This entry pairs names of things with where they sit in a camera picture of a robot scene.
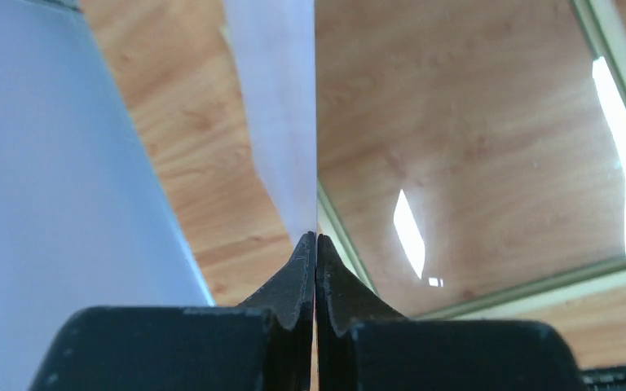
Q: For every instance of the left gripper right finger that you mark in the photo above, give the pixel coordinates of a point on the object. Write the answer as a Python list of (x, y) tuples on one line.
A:
[(365, 344)]

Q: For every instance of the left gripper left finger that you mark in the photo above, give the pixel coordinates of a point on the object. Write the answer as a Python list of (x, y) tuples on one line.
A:
[(263, 343)]

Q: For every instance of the autumn forest photo board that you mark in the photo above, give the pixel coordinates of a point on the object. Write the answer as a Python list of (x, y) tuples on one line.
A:
[(273, 44)]

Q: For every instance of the clear acrylic sheet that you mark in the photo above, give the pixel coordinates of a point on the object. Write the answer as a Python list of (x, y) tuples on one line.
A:
[(480, 151)]

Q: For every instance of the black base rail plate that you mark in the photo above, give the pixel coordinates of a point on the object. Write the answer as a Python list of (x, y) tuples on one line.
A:
[(605, 379)]

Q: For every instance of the wooden picture frame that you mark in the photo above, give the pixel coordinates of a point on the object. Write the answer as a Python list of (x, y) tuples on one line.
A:
[(561, 286)]

